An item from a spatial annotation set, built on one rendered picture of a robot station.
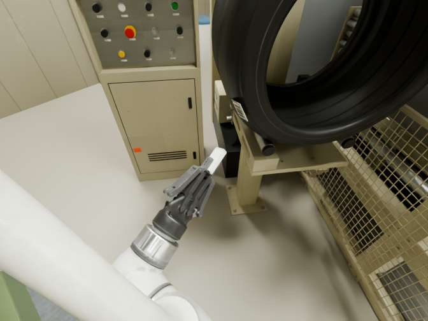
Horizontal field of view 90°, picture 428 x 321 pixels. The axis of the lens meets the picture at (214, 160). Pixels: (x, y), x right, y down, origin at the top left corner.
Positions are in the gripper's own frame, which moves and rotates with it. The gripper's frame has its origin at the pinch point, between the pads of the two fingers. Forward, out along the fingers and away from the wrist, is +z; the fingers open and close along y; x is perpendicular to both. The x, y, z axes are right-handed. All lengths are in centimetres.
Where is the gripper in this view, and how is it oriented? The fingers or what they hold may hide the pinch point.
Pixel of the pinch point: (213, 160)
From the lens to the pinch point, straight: 53.4
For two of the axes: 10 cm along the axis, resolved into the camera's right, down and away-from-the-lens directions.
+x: 6.7, 2.3, -7.0
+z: 5.5, -7.9, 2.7
